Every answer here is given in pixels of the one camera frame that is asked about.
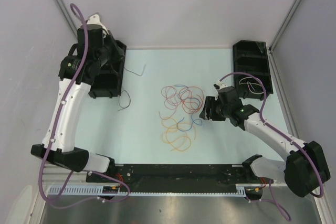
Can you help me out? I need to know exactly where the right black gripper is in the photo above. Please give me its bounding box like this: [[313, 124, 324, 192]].
[[198, 96, 230, 121]]

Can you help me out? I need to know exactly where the pink wire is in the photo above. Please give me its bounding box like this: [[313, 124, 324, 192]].
[[159, 86, 190, 120]]

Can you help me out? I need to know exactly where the white wire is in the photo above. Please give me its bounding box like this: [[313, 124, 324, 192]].
[[238, 76, 266, 95]]

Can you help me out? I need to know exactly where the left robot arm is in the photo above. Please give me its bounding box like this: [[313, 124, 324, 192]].
[[31, 24, 127, 182]]

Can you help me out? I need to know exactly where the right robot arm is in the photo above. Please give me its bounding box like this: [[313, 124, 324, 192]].
[[200, 82, 331, 197]]

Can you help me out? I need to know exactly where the left black compartment bin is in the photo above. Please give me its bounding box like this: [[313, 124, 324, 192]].
[[89, 40, 127, 99]]

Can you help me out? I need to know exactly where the black compartment bin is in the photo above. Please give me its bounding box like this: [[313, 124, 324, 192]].
[[89, 40, 127, 99], [233, 40, 273, 101]]

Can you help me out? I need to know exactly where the right black compartment bin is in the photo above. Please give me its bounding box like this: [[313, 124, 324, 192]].
[[233, 40, 273, 101]]

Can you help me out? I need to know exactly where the blue wire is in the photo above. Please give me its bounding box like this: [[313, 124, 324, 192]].
[[170, 84, 203, 132]]

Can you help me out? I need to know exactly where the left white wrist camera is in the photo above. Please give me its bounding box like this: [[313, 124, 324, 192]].
[[86, 13, 109, 36]]

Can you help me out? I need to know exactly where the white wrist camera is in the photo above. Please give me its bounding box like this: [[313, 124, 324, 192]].
[[86, 13, 109, 36], [213, 82, 228, 90]]

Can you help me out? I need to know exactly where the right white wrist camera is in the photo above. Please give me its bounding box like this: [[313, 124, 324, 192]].
[[213, 82, 228, 90]]

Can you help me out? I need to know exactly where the yellow wire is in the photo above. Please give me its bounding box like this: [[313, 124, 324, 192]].
[[161, 118, 197, 153]]

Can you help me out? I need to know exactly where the grey slotted cable duct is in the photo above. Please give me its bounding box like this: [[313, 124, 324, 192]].
[[48, 184, 249, 196]]

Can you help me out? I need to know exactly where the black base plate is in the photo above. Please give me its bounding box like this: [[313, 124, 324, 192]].
[[86, 163, 274, 194]]

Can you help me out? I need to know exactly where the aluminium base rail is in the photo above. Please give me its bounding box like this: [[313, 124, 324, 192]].
[[37, 164, 322, 186]]

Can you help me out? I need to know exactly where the right aluminium frame post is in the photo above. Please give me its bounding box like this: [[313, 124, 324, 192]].
[[269, 0, 318, 51]]

